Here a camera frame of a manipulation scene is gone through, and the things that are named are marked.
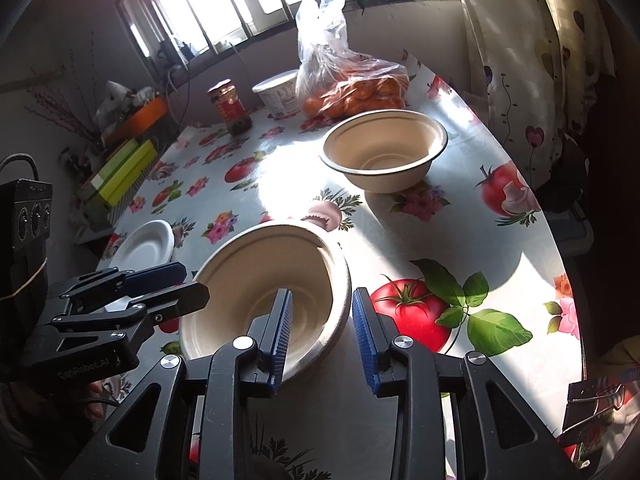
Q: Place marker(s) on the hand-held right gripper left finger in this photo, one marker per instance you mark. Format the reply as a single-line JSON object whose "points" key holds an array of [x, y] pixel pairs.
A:
{"points": [[280, 335]]}

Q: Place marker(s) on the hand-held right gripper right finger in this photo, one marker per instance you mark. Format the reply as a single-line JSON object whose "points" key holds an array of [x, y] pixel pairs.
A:
{"points": [[362, 335]]}

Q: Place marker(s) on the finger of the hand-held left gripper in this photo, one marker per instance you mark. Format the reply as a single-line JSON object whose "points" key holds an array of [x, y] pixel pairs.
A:
{"points": [[160, 275], [185, 297]]}

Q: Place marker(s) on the white foam plate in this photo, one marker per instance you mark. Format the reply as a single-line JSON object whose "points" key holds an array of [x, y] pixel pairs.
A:
{"points": [[142, 245]]}

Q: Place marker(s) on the beige paper bowl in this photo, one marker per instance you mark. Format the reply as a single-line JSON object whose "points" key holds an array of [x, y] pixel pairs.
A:
{"points": [[385, 150], [240, 280]]}

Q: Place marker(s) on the lime green box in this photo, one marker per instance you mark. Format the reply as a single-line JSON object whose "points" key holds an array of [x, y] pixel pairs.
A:
{"points": [[130, 172]]}

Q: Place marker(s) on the pale green box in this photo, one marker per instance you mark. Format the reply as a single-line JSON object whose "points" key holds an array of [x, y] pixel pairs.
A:
{"points": [[112, 165]]}

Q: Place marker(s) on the vegetable print tablecloth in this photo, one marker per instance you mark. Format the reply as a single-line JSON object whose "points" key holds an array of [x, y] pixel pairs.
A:
{"points": [[450, 240]]}

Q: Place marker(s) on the dry branches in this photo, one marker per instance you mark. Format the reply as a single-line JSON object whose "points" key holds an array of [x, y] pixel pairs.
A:
{"points": [[60, 105]]}

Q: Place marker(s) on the orange box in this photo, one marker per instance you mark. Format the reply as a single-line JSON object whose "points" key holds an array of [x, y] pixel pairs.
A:
{"points": [[145, 115]]}

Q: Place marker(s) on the white plastic bag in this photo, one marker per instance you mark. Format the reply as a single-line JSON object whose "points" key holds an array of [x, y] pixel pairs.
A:
{"points": [[117, 102]]}

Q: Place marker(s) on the dark sauce jar red label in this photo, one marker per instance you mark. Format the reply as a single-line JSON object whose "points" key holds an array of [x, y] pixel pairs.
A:
{"points": [[230, 105]]}

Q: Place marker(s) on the white instant noodle tub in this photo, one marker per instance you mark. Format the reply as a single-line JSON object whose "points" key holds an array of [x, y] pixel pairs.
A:
{"points": [[280, 97]]}

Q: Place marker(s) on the black binder clip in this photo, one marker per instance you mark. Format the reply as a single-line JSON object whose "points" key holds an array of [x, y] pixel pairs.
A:
{"points": [[590, 397]]}

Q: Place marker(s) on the plastic bag of oranges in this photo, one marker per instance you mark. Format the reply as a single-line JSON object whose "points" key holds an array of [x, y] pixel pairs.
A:
{"points": [[360, 90]]}

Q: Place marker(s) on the barred window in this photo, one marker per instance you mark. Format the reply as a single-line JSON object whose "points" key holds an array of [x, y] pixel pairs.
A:
{"points": [[225, 5]]}

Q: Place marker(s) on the heart print curtain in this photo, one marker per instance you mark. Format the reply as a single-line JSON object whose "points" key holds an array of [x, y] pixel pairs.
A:
{"points": [[515, 60]]}

